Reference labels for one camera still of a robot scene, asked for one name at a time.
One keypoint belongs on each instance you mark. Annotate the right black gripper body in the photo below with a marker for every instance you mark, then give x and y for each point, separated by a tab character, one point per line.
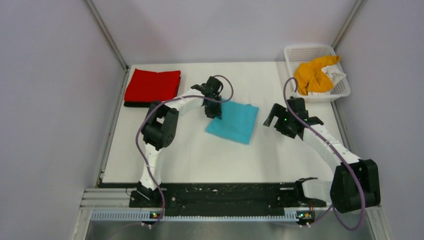
283	125

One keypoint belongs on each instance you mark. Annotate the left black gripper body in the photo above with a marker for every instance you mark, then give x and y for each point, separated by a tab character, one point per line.
216	97

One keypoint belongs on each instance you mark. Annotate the teal t shirt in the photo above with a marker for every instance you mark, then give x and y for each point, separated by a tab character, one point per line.
236	124

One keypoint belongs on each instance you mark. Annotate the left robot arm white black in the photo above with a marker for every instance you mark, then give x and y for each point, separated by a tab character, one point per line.
158	130

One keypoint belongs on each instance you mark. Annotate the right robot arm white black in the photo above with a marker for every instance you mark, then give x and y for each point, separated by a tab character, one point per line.
355	182

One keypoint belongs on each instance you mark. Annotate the orange t shirt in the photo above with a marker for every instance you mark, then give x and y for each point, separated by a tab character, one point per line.
310	77

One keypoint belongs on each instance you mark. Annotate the white plastic basket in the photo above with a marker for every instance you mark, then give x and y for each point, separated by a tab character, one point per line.
297	54

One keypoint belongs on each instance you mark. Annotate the white t shirt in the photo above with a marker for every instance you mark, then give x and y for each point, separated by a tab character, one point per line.
334	73

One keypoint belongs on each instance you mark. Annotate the folded red t shirt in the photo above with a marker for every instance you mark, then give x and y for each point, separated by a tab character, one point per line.
166	74

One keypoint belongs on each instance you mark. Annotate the folded black t shirt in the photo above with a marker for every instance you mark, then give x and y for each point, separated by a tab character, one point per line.
139	104

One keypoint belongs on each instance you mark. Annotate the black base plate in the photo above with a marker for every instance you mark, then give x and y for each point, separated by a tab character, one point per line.
224	199

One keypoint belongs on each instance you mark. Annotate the white cable duct strip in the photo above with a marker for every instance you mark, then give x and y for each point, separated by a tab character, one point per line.
139	215

